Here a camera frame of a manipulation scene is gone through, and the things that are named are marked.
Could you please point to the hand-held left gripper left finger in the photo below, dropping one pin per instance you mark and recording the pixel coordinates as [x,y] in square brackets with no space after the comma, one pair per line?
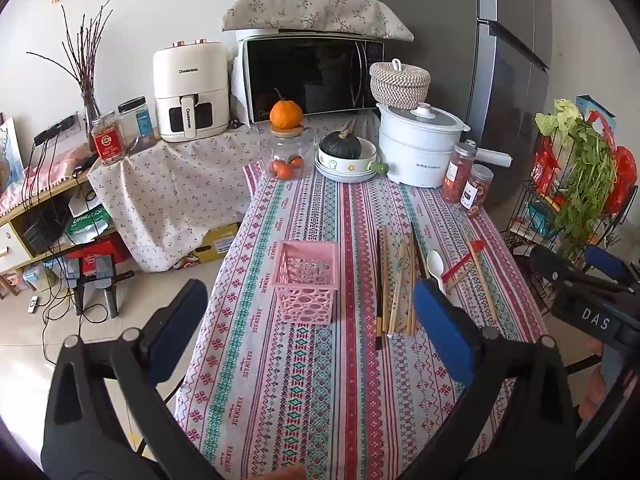
[175,330]

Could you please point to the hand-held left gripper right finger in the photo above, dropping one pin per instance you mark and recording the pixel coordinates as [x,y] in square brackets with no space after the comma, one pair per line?
[440,325]

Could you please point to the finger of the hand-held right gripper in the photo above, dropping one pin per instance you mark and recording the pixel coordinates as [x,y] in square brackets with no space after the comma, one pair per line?
[555,265]
[607,262]

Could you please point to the light wooden chopstick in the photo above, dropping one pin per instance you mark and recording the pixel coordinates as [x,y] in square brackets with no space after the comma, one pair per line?
[413,280]
[409,285]

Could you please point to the paper-wrapped chopsticks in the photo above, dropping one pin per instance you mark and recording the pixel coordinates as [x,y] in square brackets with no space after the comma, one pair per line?
[398,280]

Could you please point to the dark chopstick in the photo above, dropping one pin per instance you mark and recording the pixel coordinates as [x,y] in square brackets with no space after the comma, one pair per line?
[417,250]
[380,310]

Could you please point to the white plastic spoon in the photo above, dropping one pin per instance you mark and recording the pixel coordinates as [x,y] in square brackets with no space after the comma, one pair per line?
[435,262]

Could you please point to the red spoon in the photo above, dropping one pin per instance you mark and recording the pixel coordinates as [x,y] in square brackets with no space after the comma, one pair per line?
[477,246]

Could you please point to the pink plastic basket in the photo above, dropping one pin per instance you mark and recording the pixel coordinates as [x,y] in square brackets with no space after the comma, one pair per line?
[305,265]

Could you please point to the person's right hand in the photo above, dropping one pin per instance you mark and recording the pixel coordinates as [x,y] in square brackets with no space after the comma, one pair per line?
[594,385]

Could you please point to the leafy green vegetables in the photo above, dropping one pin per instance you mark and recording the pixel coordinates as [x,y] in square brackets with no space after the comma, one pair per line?
[585,185]

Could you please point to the red plastic bag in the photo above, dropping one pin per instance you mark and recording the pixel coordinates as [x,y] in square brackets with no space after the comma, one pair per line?
[625,180]

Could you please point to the grey floor appliance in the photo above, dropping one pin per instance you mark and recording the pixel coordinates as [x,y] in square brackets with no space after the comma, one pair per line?
[102,280]

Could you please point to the yellow cardboard box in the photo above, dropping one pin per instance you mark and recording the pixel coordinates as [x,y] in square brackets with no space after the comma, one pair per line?
[220,242]

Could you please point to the red snack bag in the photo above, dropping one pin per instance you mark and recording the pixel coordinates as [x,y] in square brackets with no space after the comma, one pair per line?
[545,165]

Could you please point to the short dried fruit jar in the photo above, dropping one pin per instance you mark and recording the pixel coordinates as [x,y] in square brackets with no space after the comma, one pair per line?
[475,190]

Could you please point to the tall dried chili jar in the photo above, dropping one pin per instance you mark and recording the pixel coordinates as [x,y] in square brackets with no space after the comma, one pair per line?
[457,175]

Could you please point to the striped patterned tablecloth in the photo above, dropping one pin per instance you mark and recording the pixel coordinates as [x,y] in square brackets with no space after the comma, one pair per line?
[300,385]

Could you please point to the green plastic bag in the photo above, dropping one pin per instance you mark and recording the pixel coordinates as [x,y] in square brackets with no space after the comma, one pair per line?
[87,220]

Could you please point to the white remote control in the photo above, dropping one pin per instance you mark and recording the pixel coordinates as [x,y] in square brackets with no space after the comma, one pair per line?
[33,305]

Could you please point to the napa cabbage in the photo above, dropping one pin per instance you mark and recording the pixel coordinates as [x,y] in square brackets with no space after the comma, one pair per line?
[557,115]

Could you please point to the blue carton box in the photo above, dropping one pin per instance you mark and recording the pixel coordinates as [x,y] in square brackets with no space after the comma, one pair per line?
[597,110]

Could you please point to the white electric pot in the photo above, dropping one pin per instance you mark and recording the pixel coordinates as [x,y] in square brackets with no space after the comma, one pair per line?
[415,157]

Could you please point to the small green object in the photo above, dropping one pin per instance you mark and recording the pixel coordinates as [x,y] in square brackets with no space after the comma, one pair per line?
[379,167]

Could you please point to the white ceramic plate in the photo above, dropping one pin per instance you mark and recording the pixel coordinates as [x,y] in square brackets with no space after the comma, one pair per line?
[345,176]

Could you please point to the wooden side desk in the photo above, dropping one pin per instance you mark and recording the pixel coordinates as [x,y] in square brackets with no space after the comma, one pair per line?
[15,245]

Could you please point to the white ceramic bowl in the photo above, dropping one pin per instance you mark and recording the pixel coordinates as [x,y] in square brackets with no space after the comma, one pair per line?
[367,156]

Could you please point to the small tangerine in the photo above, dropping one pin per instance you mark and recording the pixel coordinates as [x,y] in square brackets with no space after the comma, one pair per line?
[297,162]
[283,171]

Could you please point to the glass pot lid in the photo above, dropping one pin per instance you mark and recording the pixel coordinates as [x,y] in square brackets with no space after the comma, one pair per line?
[425,116]

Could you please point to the red label jar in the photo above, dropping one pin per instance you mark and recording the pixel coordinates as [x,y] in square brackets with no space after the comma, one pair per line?
[107,142]

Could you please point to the pink cloth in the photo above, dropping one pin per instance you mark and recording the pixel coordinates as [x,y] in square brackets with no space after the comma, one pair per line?
[55,165]

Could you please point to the dark green squash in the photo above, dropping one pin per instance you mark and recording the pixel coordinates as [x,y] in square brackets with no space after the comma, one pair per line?
[341,145]

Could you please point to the clear jar with black lid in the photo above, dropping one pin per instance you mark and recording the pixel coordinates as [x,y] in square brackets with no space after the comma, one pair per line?
[137,125]

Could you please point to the glass jar with wooden lid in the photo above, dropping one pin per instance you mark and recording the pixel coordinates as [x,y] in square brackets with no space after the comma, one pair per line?
[285,147]

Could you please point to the black power strip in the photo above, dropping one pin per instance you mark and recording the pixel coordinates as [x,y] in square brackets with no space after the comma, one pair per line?
[55,129]

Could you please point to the glass vase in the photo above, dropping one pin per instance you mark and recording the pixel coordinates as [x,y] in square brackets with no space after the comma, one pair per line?
[91,110]

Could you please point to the woven lidded basket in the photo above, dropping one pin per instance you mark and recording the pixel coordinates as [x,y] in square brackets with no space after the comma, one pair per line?
[400,85]

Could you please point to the orange with stem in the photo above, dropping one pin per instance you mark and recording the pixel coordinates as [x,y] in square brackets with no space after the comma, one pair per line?
[286,114]

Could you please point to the cream air fryer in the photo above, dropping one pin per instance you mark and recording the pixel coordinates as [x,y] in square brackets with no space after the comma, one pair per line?
[190,85]

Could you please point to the grey refrigerator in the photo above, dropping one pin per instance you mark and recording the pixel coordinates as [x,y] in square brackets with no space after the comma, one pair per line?
[450,35]

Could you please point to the black microwave oven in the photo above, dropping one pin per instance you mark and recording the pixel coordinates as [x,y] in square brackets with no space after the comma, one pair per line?
[310,77]

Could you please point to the floral microwave cover cloth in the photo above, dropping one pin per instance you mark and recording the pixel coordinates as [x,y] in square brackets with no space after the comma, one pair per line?
[320,10]

